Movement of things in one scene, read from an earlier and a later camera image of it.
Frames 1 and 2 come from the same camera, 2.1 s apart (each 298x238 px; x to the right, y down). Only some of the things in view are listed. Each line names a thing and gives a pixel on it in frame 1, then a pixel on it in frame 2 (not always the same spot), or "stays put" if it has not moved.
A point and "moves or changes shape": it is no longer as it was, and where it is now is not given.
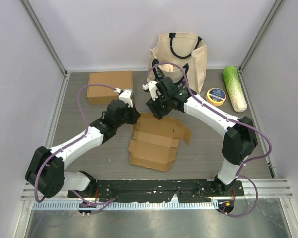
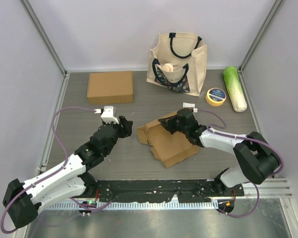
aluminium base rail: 268,188 stays put
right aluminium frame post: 270,16 stays put
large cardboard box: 97,94 stays put
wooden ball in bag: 168,68 stays put
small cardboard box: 155,141 moves or changes shape
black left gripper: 135,115 -> 126,126
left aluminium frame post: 40,29 stays put
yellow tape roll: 215,96 stays put
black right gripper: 154,106 -> 168,123
